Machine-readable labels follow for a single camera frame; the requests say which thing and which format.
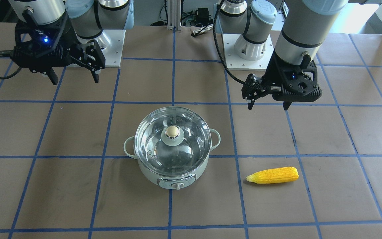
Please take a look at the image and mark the yellow corn cob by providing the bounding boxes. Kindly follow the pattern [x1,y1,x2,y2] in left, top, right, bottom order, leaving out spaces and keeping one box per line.
[246,167,299,184]

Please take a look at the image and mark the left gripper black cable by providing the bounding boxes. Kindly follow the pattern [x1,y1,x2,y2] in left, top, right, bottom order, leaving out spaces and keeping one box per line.
[213,0,273,91]

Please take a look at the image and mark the aluminium frame post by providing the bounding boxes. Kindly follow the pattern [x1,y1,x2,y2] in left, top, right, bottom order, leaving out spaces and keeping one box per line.
[166,0,182,32]

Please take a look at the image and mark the glass pot lid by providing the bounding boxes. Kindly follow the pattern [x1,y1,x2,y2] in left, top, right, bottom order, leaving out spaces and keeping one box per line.
[133,106,220,177]

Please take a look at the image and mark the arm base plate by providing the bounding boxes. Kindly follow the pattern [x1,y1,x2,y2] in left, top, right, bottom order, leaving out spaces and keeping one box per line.
[222,34,274,71]
[95,29,126,68]

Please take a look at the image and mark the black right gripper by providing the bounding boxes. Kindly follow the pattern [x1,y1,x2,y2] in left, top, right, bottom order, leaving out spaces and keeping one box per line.
[11,14,106,86]

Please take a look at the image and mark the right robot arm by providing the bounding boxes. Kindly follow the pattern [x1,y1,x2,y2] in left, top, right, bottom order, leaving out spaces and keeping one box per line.
[9,0,134,85]

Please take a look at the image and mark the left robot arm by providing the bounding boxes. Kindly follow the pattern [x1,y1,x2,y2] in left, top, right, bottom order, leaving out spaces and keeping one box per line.
[213,0,348,110]

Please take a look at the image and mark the black power adapter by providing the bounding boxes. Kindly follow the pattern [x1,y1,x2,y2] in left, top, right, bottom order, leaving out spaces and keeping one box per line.
[195,8,210,25]

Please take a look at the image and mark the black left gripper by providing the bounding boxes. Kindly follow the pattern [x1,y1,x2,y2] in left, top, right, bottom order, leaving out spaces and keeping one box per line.
[241,53,322,111]

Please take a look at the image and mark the pale green electric pot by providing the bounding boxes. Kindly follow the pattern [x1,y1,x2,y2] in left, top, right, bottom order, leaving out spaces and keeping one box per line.
[123,129,221,190]

